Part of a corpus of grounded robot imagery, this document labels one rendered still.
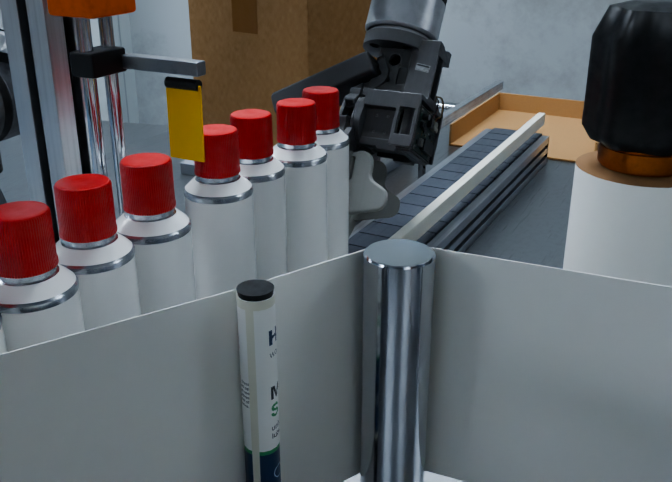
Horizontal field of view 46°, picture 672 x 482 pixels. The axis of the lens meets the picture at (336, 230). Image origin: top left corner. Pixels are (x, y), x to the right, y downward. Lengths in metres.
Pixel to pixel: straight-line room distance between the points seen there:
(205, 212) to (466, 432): 0.24
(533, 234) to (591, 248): 0.52
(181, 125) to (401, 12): 0.30
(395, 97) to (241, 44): 0.51
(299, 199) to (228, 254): 0.10
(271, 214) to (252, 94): 0.62
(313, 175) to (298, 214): 0.04
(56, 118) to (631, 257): 0.43
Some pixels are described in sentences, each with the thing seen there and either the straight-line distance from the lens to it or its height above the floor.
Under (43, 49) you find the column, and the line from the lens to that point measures 0.64.
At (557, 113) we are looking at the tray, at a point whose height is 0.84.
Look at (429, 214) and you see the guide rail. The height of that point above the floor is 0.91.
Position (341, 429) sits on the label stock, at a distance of 0.47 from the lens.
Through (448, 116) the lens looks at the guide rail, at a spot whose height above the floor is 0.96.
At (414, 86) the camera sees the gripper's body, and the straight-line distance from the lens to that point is 0.78.
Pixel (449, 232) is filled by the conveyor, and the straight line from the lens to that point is 0.95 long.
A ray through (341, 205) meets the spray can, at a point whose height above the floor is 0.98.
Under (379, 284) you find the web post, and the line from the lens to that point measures 0.41.
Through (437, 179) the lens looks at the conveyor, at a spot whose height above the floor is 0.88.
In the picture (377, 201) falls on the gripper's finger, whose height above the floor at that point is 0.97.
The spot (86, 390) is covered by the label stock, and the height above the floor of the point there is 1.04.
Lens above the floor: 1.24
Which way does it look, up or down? 22 degrees down
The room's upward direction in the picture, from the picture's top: straight up
